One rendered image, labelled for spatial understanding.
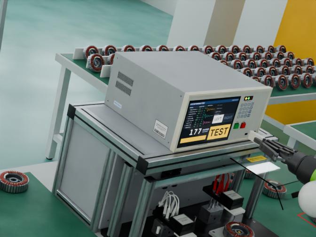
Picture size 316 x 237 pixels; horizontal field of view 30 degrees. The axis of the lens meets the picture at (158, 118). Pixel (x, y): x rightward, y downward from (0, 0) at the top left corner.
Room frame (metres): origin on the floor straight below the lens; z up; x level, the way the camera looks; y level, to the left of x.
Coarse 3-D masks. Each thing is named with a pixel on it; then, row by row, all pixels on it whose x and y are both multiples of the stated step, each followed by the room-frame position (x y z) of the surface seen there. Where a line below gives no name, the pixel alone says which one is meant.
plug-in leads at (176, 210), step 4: (168, 192) 1.82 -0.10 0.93; (172, 192) 1.82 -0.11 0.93; (164, 196) 1.82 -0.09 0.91; (168, 196) 1.81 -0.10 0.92; (176, 196) 1.82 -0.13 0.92; (164, 200) 1.82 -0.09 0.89; (160, 204) 1.81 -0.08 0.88; (172, 204) 1.83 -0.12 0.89; (176, 204) 1.80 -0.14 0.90; (156, 208) 1.82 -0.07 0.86; (160, 208) 1.81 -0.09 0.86; (164, 208) 1.81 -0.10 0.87; (168, 208) 1.78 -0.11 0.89; (172, 208) 1.82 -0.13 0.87; (176, 208) 1.81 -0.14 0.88; (164, 212) 1.80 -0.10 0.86; (168, 212) 1.78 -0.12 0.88; (172, 212) 1.80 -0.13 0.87; (176, 212) 1.81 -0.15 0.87; (168, 216) 1.78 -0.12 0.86
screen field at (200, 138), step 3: (204, 135) 1.84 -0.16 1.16; (186, 138) 1.77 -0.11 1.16; (189, 138) 1.78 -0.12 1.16; (192, 138) 1.80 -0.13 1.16; (195, 138) 1.81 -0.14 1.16; (198, 138) 1.82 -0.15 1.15; (201, 138) 1.83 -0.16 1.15; (204, 138) 1.84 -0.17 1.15; (183, 141) 1.77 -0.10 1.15; (186, 141) 1.78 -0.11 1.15; (189, 141) 1.79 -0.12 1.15; (192, 141) 1.80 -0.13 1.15
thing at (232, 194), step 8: (208, 192) 1.97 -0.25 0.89; (224, 192) 1.95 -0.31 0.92; (232, 192) 1.96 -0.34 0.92; (216, 200) 1.94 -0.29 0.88; (224, 200) 1.92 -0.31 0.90; (232, 200) 1.90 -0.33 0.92; (240, 200) 1.93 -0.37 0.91; (208, 208) 1.97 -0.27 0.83; (232, 208) 1.91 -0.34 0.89; (240, 208) 1.93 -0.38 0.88
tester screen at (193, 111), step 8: (192, 104) 1.76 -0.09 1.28; (200, 104) 1.79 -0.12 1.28; (208, 104) 1.82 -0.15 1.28; (216, 104) 1.85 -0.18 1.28; (224, 104) 1.88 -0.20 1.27; (232, 104) 1.91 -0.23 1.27; (192, 112) 1.77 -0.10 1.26; (200, 112) 1.80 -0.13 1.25; (208, 112) 1.83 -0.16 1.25; (216, 112) 1.86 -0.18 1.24; (224, 112) 1.89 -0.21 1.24; (232, 112) 1.92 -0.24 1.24; (192, 120) 1.78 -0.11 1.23; (200, 120) 1.81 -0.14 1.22; (208, 120) 1.84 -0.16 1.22; (184, 128) 1.76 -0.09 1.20; (192, 128) 1.79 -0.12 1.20; (208, 128) 1.85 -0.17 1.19; (184, 136) 1.77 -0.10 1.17; (192, 136) 1.79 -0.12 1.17; (184, 144) 1.77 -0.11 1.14
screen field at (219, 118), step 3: (222, 114) 1.88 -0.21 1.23; (225, 114) 1.89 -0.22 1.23; (228, 114) 1.91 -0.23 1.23; (231, 114) 1.92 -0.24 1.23; (216, 117) 1.86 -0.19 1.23; (219, 117) 1.87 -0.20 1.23; (222, 117) 1.89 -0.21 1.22; (225, 117) 1.90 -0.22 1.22; (228, 117) 1.91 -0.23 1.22; (231, 117) 1.92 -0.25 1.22; (213, 120) 1.86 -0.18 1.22; (216, 120) 1.87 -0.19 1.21; (219, 120) 1.88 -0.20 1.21; (222, 120) 1.89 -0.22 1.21; (225, 120) 1.90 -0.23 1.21; (228, 120) 1.91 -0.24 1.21; (231, 120) 1.93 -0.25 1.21
